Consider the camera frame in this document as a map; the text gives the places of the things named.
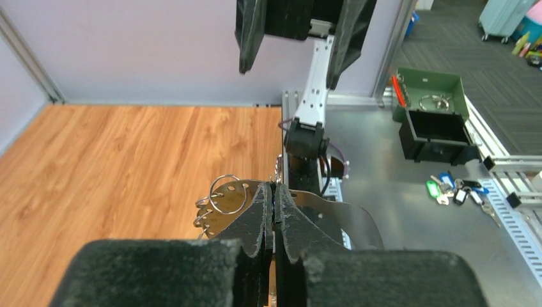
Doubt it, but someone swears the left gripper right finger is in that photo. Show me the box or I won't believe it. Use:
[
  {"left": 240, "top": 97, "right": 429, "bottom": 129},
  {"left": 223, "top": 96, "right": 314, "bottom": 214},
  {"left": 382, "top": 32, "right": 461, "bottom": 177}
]
[{"left": 274, "top": 184, "right": 488, "bottom": 306}]

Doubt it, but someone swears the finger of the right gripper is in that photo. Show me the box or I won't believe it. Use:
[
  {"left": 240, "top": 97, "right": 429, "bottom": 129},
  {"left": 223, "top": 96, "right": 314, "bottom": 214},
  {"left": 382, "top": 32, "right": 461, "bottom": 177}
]
[
  {"left": 235, "top": 0, "right": 268, "bottom": 74},
  {"left": 326, "top": 0, "right": 376, "bottom": 90}
]

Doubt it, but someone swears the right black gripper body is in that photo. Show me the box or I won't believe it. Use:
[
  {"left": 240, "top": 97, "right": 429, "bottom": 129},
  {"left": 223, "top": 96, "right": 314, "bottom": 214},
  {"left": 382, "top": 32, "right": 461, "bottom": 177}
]
[{"left": 264, "top": 1, "right": 345, "bottom": 41}]

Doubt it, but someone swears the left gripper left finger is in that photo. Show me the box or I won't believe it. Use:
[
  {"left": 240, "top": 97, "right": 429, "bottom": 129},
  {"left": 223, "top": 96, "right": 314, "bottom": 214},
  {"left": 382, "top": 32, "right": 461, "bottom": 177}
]
[{"left": 50, "top": 182, "right": 273, "bottom": 306}]

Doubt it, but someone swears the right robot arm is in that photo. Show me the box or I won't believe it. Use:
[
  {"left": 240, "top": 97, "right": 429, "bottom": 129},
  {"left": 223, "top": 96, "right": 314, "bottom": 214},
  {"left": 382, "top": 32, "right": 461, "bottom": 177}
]
[{"left": 235, "top": 0, "right": 376, "bottom": 196}]

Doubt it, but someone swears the green and black box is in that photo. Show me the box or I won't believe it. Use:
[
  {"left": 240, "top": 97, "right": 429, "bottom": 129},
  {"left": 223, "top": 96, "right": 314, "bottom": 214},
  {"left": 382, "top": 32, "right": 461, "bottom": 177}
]
[{"left": 392, "top": 67, "right": 481, "bottom": 166}]

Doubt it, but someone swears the light blue suitcase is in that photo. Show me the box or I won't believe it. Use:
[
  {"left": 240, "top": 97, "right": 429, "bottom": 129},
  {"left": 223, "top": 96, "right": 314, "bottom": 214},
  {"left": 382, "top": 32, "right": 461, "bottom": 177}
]
[{"left": 478, "top": 0, "right": 536, "bottom": 44}]

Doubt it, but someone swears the pile of key tags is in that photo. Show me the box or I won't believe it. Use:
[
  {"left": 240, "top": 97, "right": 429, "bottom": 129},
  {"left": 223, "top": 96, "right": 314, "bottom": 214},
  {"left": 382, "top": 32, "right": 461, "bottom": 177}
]
[{"left": 425, "top": 171, "right": 502, "bottom": 228}]

